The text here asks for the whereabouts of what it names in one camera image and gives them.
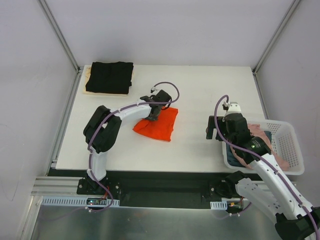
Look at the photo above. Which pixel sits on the folded black t shirt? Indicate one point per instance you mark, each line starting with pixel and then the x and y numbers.
pixel 113 78

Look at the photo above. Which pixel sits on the teal blue t shirt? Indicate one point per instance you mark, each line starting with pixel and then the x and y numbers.
pixel 233 161

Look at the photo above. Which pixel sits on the orange t shirt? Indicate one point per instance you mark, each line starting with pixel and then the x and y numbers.
pixel 160 129

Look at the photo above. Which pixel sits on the white plastic laundry basket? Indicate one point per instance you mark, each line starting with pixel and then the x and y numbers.
pixel 284 143

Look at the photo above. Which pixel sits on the right white cable duct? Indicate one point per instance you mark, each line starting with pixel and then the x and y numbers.
pixel 219 205

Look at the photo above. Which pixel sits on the left aluminium frame post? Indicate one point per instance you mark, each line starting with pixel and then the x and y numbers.
pixel 58 33

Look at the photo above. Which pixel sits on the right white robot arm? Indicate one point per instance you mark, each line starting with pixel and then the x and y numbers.
pixel 294 217

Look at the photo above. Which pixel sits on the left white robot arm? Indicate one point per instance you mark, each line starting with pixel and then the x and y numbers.
pixel 102 129

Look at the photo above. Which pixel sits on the folded beige t shirt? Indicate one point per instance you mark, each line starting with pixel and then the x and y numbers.
pixel 87 75

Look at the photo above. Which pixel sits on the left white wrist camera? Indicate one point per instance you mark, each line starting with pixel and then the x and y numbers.
pixel 153 89

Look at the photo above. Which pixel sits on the right aluminium frame post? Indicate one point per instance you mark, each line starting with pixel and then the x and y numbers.
pixel 276 35

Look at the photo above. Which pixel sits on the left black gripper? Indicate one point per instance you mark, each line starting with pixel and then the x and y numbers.
pixel 153 114

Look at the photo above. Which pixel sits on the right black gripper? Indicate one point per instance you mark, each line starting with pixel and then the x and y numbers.
pixel 218 127

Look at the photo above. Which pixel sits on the left green circuit board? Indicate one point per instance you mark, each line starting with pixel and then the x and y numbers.
pixel 96 202

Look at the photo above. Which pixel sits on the aluminium frame post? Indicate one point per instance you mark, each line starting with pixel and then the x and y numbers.
pixel 276 35
pixel 58 33

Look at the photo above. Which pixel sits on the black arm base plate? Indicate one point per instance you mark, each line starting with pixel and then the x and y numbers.
pixel 179 190

